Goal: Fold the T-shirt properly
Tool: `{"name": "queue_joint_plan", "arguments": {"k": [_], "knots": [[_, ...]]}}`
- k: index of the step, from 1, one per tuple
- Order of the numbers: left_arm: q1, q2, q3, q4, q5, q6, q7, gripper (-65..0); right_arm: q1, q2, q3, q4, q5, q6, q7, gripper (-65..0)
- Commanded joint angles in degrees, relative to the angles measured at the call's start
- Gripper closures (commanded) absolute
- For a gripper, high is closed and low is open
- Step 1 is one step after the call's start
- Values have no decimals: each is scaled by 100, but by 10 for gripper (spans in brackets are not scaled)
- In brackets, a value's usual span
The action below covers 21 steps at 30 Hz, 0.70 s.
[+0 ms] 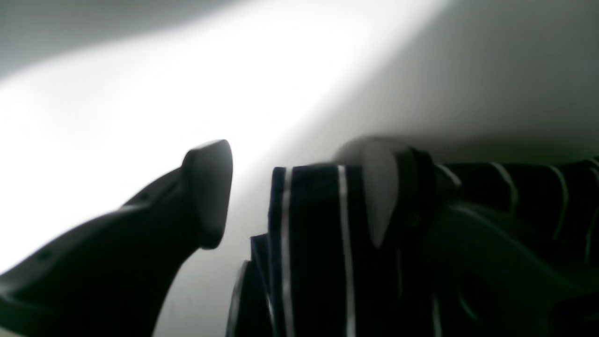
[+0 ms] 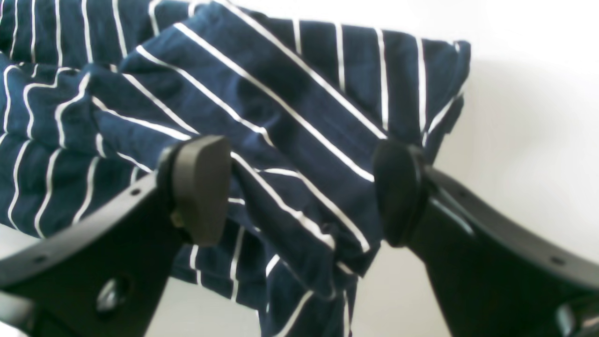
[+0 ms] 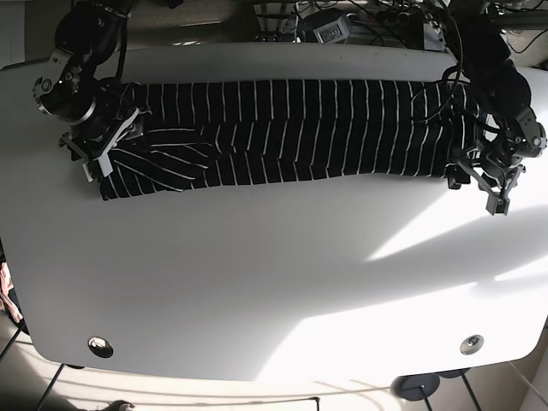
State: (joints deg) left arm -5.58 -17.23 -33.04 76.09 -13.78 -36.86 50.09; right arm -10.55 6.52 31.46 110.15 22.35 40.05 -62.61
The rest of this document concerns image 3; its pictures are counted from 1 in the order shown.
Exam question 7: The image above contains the right table grommet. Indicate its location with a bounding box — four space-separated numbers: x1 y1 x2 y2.
460 335 484 355

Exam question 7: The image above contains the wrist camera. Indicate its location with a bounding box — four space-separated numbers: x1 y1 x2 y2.
82 155 113 182
485 195 510 216

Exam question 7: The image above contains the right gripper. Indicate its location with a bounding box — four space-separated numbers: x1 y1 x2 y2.
57 104 145 164

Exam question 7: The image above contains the table grommet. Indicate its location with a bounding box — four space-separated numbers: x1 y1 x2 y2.
87 336 114 359
460 335 484 355

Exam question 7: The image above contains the black white striped shirt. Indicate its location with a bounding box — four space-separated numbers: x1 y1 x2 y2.
99 80 481 200

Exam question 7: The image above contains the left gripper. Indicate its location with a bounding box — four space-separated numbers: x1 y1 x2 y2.
445 148 526 199

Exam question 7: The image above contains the black looping arm cable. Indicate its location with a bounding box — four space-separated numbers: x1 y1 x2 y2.
410 8 468 125

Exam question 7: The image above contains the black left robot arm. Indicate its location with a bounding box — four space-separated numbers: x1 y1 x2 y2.
438 1 547 214

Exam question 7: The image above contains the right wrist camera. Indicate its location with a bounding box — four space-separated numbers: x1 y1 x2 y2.
82 155 113 182

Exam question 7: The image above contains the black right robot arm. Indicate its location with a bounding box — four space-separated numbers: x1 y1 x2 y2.
33 1 140 176

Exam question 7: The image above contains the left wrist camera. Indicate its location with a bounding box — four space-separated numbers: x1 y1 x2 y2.
485 195 510 216

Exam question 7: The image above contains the round black stand base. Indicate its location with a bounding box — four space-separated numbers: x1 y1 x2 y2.
390 373 440 402

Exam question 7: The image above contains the grey socket box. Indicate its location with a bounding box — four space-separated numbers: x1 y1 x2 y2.
305 9 352 45

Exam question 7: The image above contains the left table grommet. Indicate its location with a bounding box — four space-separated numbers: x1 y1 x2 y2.
87 336 114 359

